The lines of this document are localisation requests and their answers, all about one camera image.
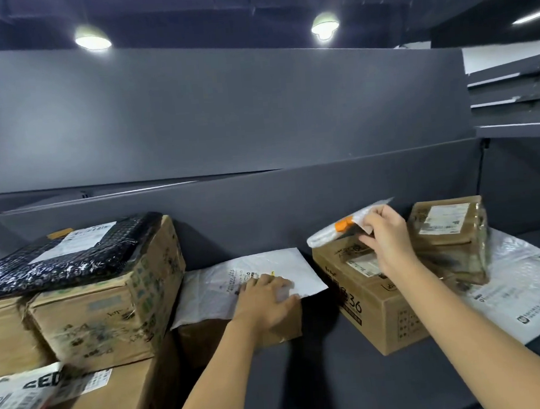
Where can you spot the person's right hand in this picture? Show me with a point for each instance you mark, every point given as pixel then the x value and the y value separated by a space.
pixel 392 244

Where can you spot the person's left hand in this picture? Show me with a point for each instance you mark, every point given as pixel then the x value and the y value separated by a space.
pixel 263 304

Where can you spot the red logo cardboard box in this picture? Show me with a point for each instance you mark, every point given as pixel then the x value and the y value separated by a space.
pixel 118 406

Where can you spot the person's right forearm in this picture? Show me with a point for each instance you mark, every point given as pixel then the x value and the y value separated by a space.
pixel 482 334

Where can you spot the white bubble mailer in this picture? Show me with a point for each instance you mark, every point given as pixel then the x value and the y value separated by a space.
pixel 211 289

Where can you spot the black bubble mailer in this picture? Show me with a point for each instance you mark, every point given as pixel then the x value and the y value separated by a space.
pixel 71 262

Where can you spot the large white poly mailer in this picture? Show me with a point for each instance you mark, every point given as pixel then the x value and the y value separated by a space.
pixel 526 299

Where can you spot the fluorescent ceiling tube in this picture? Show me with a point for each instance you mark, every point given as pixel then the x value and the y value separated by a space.
pixel 533 15

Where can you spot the long black lettered cardboard box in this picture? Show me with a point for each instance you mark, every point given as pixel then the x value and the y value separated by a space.
pixel 196 341

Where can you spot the white label tall cardboard box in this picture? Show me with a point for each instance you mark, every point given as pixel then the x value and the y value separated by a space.
pixel 111 314

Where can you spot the medium brown cardboard box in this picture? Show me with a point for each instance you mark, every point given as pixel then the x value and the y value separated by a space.
pixel 7 340

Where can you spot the person's left forearm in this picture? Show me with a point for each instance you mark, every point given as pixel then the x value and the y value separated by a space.
pixel 218 385

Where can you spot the black printed small cardboard box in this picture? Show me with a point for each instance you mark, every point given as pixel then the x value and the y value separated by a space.
pixel 374 314

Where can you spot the white orange-tab poly mailer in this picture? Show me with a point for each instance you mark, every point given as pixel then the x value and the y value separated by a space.
pixel 332 232

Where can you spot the orange-edged clear mailer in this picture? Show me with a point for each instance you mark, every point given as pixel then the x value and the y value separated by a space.
pixel 512 245

